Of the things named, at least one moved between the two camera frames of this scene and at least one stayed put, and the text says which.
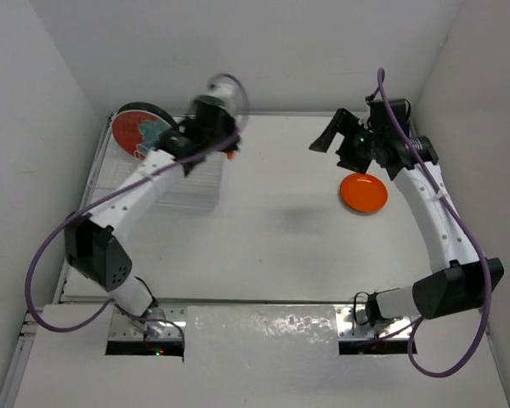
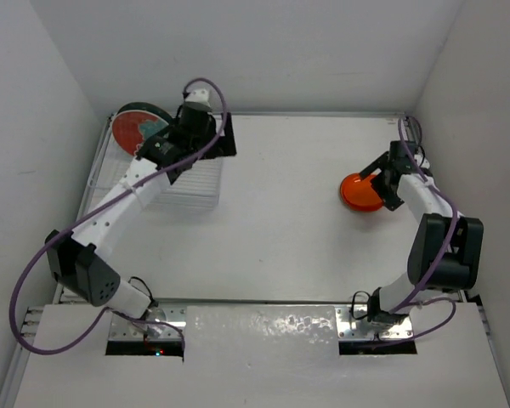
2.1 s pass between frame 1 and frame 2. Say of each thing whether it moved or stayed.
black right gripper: moved
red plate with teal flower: stayed
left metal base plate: stayed
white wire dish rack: stayed
